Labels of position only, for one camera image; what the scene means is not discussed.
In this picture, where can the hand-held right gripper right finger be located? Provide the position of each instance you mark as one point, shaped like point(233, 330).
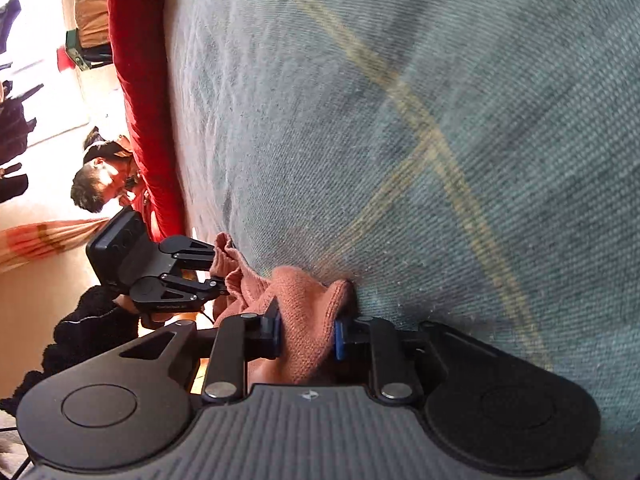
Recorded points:
point(340, 340)

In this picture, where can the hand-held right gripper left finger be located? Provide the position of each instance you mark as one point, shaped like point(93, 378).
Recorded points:
point(272, 332)

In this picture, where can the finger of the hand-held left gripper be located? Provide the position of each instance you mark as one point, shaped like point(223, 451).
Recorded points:
point(192, 252)
point(197, 291)

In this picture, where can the salmon pink striped knit sweater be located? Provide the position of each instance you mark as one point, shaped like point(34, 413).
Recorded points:
point(305, 320)

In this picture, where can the person's left forearm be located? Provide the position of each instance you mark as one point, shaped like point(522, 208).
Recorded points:
point(85, 330)

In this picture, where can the yellow-brown hanging clothes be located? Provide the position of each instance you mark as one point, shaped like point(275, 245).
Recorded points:
point(92, 5)

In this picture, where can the orange pink curtain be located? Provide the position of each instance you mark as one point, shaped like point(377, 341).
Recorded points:
point(40, 240)

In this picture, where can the red quilt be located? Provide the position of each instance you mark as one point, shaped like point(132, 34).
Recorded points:
point(145, 110)

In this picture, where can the dark hanging jackets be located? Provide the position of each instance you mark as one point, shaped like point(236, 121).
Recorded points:
point(12, 135)

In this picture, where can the red plastic basin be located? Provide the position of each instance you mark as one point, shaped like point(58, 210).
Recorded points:
point(63, 60)

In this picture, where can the blue-grey checked bed sheet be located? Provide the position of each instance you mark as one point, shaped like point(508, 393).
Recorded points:
point(400, 135)

